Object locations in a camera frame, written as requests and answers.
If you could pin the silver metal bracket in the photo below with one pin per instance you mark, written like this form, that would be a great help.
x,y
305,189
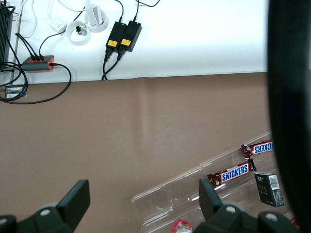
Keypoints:
x,y
9,92

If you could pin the red snack canister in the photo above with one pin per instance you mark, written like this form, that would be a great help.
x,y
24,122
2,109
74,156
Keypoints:
x,y
182,227

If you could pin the black power adapter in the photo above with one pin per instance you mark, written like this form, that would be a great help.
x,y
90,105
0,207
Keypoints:
x,y
116,35
130,36

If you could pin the black ribbed device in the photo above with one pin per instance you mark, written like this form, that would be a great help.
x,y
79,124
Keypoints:
x,y
5,34

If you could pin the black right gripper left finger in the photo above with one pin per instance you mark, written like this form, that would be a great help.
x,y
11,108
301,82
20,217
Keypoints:
x,y
48,218

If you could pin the grey orange usb hub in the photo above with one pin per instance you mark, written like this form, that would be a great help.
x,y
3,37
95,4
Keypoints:
x,y
36,64

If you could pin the small black box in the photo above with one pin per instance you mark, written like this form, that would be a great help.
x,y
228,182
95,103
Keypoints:
x,y
268,189

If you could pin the Snickers bar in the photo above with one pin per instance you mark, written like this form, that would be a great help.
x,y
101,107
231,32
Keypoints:
x,y
260,148
234,171

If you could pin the small white adapter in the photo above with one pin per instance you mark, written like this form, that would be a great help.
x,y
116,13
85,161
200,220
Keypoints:
x,y
58,27

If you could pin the thin black adapter lead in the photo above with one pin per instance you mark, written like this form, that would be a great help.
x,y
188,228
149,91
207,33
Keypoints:
x,y
122,12
137,11

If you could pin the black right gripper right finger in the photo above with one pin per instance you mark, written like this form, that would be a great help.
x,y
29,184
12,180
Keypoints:
x,y
230,218

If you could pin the red brown snack box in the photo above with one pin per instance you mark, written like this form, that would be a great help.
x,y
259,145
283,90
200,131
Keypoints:
x,y
295,222

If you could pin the clear acrylic stepped stand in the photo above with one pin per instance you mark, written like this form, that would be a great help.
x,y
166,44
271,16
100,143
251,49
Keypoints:
x,y
175,194

